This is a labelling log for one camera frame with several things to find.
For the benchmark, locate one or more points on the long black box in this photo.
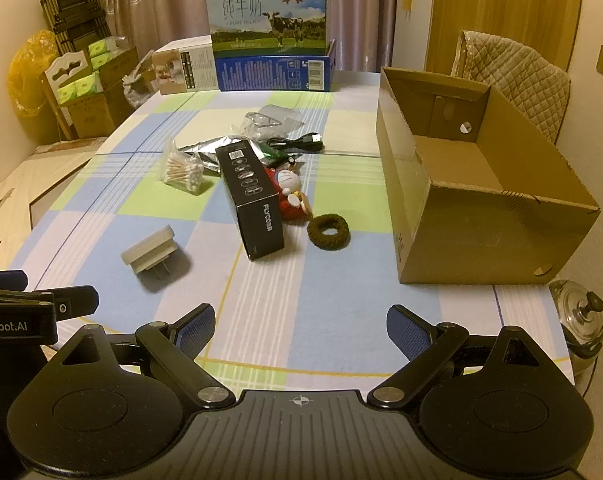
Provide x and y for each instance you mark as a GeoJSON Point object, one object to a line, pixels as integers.
{"type": "Point", "coordinates": [251, 195]}

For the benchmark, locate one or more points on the white and brown box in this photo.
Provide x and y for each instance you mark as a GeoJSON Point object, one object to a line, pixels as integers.
{"type": "Point", "coordinates": [196, 67]}

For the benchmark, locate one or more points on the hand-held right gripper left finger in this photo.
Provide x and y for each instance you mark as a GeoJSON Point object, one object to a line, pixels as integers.
{"type": "Point", "coordinates": [197, 327]}

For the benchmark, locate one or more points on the white-topped box of green packs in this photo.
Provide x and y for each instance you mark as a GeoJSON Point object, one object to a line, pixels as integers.
{"type": "Point", "coordinates": [76, 105]}

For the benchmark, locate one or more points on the white plug adapter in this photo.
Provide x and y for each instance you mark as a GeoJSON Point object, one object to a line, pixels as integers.
{"type": "Point", "coordinates": [149, 252]}

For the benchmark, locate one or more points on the crumpled clear plastic bag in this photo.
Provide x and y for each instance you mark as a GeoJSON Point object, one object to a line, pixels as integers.
{"type": "Point", "coordinates": [139, 80]}

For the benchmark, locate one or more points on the yellow plastic bag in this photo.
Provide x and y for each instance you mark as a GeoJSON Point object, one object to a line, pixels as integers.
{"type": "Point", "coordinates": [28, 85]}

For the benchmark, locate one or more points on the wooden door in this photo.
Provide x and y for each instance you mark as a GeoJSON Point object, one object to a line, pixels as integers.
{"type": "Point", "coordinates": [506, 0]}

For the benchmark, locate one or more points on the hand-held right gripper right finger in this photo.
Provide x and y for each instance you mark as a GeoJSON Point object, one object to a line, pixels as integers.
{"type": "Point", "coordinates": [406, 330]}

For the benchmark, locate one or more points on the chair with quilted cover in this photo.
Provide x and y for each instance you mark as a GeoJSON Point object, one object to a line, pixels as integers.
{"type": "Point", "coordinates": [521, 80]}

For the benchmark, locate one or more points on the checked tablecloth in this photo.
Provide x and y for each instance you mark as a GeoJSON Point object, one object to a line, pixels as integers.
{"type": "Point", "coordinates": [331, 285]}

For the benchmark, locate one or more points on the silver foil bag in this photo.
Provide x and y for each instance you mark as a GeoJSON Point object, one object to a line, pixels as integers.
{"type": "Point", "coordinates": [206, 152]}

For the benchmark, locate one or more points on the beige curtain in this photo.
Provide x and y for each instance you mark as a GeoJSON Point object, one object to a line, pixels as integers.
{"type": "Point", "coordinates": [171, 0]}

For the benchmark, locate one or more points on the folding step ladder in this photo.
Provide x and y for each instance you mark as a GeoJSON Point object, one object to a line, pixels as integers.
{"type": "Point", "coordinates": [73, 10]}

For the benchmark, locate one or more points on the blue printed box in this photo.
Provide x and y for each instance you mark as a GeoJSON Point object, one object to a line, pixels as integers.
{"type": "Point", "coordinates": [261, 72]}

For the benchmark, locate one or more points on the red cartoon figure toy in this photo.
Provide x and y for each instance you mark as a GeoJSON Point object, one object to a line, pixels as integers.
{"type": "Point", "coordinates": [289, 205]}

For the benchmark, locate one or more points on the clear plastic package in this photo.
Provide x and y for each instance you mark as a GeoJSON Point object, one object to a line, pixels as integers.
{"type": "Point", "coordinates": [266, 120]}

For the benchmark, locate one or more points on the brown hair scrunchie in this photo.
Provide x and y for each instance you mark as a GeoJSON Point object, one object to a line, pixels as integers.
{"type": "Point", "coordinates": [331, 242]}

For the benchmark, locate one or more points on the cardboard box of green packs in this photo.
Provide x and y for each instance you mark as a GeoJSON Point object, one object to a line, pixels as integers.
{"type": "Point", "coordinates": [118, 70]}

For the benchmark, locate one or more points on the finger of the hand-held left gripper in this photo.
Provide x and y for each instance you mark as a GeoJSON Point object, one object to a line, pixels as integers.
{"type": "Point", "coordinates": [3, 280]}
{"type": "Point", "coordinates": [76, 300]}

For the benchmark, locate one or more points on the cow print milk carton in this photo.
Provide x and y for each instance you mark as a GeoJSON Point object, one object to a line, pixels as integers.
{"type": "Point", "coordinates": [261, 15]}

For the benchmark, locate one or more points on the large cardboard box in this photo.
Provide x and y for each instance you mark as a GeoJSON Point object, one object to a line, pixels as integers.
{"type": "Point", "coordinates": [481, 240]}

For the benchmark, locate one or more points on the bag of cotton swabs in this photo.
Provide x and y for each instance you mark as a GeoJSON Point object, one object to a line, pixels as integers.
{"type": "Point", "coordinates": [184, 172]}

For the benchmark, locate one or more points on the stainless steel kettle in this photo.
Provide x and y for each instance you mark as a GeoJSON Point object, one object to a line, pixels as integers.
{"type": "Point", "coordinates": [574, 310]}

